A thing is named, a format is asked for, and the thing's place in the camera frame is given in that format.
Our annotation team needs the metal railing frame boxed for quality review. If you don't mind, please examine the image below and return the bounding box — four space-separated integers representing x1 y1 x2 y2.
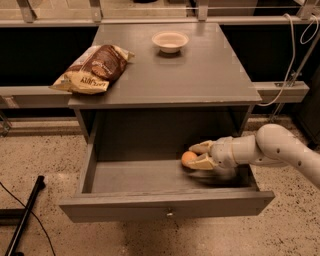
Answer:
0 0 320 27

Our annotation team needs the grey cabinet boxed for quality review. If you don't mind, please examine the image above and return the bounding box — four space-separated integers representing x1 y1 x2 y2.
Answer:
69 22 261 137

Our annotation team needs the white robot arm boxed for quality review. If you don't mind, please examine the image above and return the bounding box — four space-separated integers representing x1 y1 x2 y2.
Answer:
182 124 320 188

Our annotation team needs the thin black floor cable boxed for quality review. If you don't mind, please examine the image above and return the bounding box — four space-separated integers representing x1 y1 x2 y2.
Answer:
0 181 57 256

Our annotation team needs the white bowl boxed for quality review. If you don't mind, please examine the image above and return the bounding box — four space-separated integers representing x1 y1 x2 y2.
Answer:
152 31 189 54

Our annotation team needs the open grey top drawer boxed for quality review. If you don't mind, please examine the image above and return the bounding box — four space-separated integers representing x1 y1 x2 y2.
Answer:
59 143 274 222

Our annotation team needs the brown chip bag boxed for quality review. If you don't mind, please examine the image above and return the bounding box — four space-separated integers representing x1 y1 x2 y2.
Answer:
50 45 135 95

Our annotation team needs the orange fruit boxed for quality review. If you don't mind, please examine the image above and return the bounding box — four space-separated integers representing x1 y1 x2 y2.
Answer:
181 151 197 167

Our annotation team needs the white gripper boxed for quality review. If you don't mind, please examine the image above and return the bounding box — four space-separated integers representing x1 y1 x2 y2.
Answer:
187 137 237 170

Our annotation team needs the black metal stand leg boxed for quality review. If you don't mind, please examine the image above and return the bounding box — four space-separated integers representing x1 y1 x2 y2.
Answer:
0 175 45 256

